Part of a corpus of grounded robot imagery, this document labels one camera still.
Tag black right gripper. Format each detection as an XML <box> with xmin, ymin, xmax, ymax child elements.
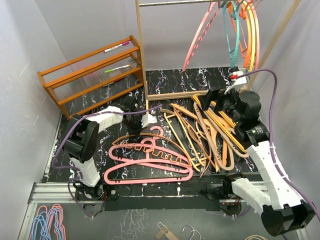
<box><xmin>197</xmin><ymin>84</ymin><xmax>243</xmax><ymax>125</ymax></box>

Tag thick pink plastic hanger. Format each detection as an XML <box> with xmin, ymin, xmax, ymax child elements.
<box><xmin>103</xmin><ymin>125</ymin><xmax>194</xmax><ymax>185</ymax></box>

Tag teal wire hanger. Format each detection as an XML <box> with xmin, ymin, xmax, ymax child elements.
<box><xmin>220</xmin><ymin>0</ymin><xmax>241</xmax><ymax>69</ymax></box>

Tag orange plastic hanger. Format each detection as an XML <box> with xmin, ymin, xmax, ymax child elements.
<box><xmin>237</xmin><ymin>1</ymin><xmax>249</xmax><ymax>68</ymax></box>

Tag yellow metal hanger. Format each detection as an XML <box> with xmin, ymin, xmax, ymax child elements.
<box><xmin>242</xmin><ymin>0</ymin><xmax>256</xmax><ymax>71</ymax></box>

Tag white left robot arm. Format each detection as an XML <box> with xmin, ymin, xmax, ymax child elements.
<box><xmin>62</xmin><ymin>96</ymin><xmax>143</xmax><ymax>200</ymax></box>

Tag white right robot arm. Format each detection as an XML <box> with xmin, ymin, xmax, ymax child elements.
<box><xmin>193</xmin><ymin>88</ymin><xmax>316</xmax><ymax>237</ymax></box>

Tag light wooden clothes rack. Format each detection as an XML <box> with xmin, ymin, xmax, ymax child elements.
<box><xmin>134</xmin><ymin>0</ymin><xmax>302</xmax><ymax>101</ymax></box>

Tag green capped marker pen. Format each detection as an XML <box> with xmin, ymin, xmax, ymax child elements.
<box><xmin>104</xmin><ymin>64</ymin><xmax>131</xmax><ymax>74</ymax></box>

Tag orange wooden shelf rack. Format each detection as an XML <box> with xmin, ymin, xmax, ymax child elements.
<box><xmin>37</xmin><ymin>35</ymin><xmax>148</xmax><ymax>120</ymax></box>

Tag purple capped marker pen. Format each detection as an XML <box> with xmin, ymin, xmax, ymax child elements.
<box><xmin>103</xmin><ymin>41</ymin><xmax>130</xmax><ymax>53</ymax></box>

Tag wooden clip hanger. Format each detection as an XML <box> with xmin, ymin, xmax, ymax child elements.
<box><xmin>155</xmin><ymin>222</ymin><xmax>178</xmax><ymax>240</ymax></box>

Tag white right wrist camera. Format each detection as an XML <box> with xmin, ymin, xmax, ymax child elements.
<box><xmin>224</xmin><ymin>70</ymin><xmax>247</xmax><ymax>95</ymax></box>

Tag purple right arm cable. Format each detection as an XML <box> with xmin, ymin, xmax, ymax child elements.
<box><xmin>232</xmin><ymin>68</ymin><xmax>320</xmax><ymax>223</ymax></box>

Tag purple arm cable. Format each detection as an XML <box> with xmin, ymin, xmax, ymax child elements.
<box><xmin>232</xmin><ymin>68</ymin><xmax>320</xmax><ymax>223</ymax></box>
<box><xmin>51</xmin><ymin>104</ymin><xmax>163</xmax><ymax>218</ymax></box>

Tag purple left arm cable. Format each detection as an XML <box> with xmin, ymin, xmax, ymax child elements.
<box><xmin>51</xmin><ymin>104</ymin><xmax>163</xmax><ymax>218</ymax></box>

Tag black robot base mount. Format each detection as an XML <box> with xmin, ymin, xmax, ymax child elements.
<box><xmin>74</xmin><ymin>175</ymin><xmax>248</xmax><ymax>216</ymax></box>

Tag blue and pink wire hangers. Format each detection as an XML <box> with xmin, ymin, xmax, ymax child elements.
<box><xmin>27</xmin><ymin>203</ymin><xmax>67</xmax><ymax>240</ymax></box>

